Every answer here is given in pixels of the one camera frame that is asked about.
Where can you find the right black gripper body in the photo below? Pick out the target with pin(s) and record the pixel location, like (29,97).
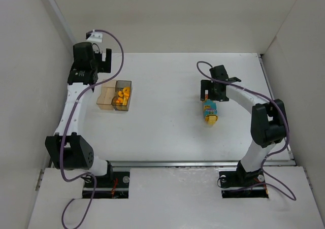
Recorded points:
(213,93)

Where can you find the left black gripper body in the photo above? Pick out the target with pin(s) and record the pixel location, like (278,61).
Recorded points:
(107,60)

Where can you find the colourful lego figure stack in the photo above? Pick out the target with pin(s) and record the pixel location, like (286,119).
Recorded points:
(209,111)

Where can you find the orange half-round lego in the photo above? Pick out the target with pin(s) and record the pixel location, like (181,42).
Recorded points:
(126,90)

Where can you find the yellow long lego plate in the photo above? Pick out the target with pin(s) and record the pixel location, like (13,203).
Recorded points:
(124,100)

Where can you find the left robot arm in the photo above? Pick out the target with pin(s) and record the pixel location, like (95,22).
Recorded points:
(67,147)

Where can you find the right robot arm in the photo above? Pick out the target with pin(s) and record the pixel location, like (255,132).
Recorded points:
(268,125)

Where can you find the orange transparent container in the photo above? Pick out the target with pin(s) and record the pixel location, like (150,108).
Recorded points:
(104,101)

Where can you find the grey transparent container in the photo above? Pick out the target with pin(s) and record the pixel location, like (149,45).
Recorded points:
(119,87)

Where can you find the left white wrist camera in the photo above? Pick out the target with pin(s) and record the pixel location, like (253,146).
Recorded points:
(94,36)

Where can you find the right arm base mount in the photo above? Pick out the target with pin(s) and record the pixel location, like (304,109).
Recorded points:
(236,186)

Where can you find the aluminium front rail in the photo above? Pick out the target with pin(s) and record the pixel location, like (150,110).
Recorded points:
(168,164)

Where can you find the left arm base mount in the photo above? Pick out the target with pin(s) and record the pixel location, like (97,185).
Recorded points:
(115,187)

